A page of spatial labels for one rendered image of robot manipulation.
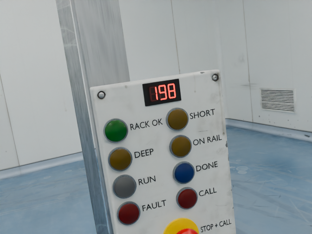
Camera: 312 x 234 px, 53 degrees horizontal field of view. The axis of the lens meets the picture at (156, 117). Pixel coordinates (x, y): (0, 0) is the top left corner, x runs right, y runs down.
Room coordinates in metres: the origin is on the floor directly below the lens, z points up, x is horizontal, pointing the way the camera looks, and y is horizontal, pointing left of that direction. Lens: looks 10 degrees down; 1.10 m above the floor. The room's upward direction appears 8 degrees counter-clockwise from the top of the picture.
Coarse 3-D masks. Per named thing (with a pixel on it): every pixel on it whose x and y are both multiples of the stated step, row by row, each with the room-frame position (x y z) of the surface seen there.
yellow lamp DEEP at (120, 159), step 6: (120, 150) 0.37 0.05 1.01; (126, 150) 0.37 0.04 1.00; (114, 156) 0.37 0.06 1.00; (120, 156) 0.37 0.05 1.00; (126, 156) 0.37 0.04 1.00; (114, 162) 0.37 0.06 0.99; (120, 162) 0.37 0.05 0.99; (126, 162) 0.37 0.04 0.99; (114, 168) 0.37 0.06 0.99; (120, 168) 0.37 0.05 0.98
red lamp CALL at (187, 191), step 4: (184, 192) 0.39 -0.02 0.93; (188, 192) 0.39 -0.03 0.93; (192, 192) 0.39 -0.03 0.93; (180, 196) 0.39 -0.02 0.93; (184, 196) 0.39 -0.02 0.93; (188, 196) 0.39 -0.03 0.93; (192, 196) 0.39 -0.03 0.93; (196, 196) 0.40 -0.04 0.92; (180, 200) 0.39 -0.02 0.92; (184, 200) 0.39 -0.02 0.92; (188, 200) 0.39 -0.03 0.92; (192, 200) 0.39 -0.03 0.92; (180, 204) 0.39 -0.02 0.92; (184, 204) 0.39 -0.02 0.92; (188, 204) 0.39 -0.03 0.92; (192, 204) 0.39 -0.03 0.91
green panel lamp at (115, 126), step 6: (114, 120) 0.37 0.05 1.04; (108, 126) 0.37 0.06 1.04; (114, 126) 0.37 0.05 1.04; (120, 126) 0.37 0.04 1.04; (108, 132) 0.37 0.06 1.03; (114, 132) 0.37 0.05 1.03; (120, 132) 0.37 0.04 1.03; (126, 132) 0.37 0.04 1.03; (108, 138) 0.37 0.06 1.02; (114, 138) 0.37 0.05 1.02; (120, 138) 0.37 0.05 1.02
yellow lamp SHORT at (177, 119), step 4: (172, 112) 0.39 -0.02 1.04; (176, 112) 0.39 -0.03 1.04; (180, 112) 0.39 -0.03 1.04; (184, 112) 0.39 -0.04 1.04; (172, 116) 0.39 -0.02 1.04; (176, 116) 0.39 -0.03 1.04; (180, 116) 0.39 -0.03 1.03; (184, 116) 0.39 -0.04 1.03; (168, 120) 0.39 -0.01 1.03; (172, 120) 0.39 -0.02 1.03; (176, 120) 0.39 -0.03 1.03; (180, 120) 0.39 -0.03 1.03; (184, 120) 0.39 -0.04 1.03; (172, 124) 0.39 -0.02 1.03; (176, 124) 0.39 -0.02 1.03; (180, 124) 0.39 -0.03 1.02; (184, 124) 0.39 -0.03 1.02; (172, 128) 0.39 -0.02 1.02; (176, 128) 0.39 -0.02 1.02; (180, 128) 0.39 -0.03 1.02
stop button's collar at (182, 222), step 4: (176, 220) 0.39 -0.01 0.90; (180, 220) 0.39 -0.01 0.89; (184, 220) 0.39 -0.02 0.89; (188, 220) 0.39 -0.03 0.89; (172, 224) 0.39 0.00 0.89; (176, 224) 0.39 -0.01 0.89; (180, 224) 0.39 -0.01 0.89; (184, 224) 0.39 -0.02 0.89; (188, 224) 0.39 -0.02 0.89; (192, 224) 0.40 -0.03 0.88; (212, 224) 0.41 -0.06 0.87; (228, 224) 0.41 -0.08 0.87; (168, 228) 0.39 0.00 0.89; (172, 228) 0.39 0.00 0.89; (176, 228) 0.39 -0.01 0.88; (180, 228) 0.39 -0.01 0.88; (184, 228) 0.39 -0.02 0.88; (192, 228) 0.40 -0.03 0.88; (196, 228) 0.40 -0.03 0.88; (204, 228) 0.40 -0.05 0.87; (164, 232) 0.39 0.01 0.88; (168, 232) 0.39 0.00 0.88; (172, 232) 0.39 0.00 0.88; (176, 232) 0.39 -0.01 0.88
